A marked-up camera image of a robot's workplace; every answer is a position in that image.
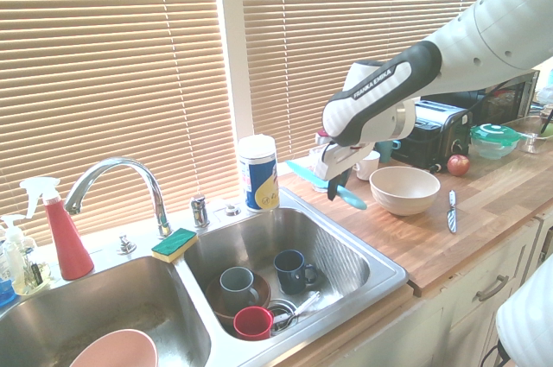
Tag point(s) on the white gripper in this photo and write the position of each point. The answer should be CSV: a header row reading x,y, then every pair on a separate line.
x,y
343,160

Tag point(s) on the teal plastic knife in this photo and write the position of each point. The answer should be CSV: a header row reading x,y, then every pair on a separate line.
x,y
302,170

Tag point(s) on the stainless steel double sink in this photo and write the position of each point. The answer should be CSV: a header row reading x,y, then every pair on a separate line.
x,y
341,255

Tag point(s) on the chrome sink hole cap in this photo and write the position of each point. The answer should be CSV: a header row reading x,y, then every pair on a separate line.
x,y
232,210

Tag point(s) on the small patterned blade knife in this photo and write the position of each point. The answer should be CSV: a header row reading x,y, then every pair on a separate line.
x,y
452,218

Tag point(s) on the white mug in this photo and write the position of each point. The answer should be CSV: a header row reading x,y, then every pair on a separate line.
x,y
368,167

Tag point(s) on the teal mug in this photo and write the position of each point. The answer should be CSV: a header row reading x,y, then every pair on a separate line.
x,y
385,152

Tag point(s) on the cream bowl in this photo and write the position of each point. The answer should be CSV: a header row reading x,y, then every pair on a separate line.
x,y
406,196

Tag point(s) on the wipes canister blue yellow label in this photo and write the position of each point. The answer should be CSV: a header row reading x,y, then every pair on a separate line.
x,y
259,177

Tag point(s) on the navy blue mug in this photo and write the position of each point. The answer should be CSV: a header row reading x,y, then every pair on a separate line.
x,y
290,272

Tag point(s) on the black toaster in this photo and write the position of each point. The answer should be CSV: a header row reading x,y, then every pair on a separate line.
x,y
436,142

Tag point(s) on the red apple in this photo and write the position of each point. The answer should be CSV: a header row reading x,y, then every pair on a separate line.
x,y
459,165

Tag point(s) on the metal drain strainer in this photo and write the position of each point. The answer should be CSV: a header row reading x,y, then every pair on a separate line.
x,y
283,311

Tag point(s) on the grey mug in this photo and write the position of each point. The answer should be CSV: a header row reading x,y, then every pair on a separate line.
x,y
235,287

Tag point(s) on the clear container with teal lid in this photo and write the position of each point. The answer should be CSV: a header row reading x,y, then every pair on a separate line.
x,y
494,140

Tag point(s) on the medium beige window blind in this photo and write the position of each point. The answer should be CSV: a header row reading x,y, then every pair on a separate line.
x,y
345,17

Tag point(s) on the red plastic cup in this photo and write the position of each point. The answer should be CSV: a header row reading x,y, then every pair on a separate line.
x,y
252,326

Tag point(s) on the brown bowl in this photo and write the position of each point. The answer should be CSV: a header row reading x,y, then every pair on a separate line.
x,y
216,302

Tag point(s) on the green and yellow sponge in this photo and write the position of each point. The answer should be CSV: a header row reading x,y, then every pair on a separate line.
x,y
175,244

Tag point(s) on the cream kitchen cabinet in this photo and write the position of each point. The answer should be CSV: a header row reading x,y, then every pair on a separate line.
x,y
466,319

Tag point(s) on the microwave oven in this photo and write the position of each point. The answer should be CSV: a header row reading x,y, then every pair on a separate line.
x,y
510,101

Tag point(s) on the chrome curved faucet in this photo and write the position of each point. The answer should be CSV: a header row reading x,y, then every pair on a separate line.
x,y
149,185

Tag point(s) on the clear plastic tray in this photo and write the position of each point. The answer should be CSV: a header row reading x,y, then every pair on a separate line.
x,y
531,143

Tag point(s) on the green apple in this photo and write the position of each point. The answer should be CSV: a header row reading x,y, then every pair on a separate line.
x,y
548,131

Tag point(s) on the chrome side sprayer knob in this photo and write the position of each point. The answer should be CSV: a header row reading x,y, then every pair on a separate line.
x,y
125,245

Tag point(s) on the wide beige window blind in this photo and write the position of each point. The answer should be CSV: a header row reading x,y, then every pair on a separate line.
x,y
108,82

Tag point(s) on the pink bowl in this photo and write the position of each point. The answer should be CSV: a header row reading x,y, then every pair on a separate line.
x,y
116,352

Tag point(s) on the red spray bottle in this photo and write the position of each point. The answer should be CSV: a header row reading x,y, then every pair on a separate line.
x,y
67,246

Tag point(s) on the small glass jar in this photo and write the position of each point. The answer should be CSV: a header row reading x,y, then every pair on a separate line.
x,y
34,274

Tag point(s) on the clear soap pump bottle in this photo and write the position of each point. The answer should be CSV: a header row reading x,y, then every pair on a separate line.
x,y
13,255

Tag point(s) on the blue dish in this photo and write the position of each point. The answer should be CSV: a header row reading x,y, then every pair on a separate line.
x,y
5,293

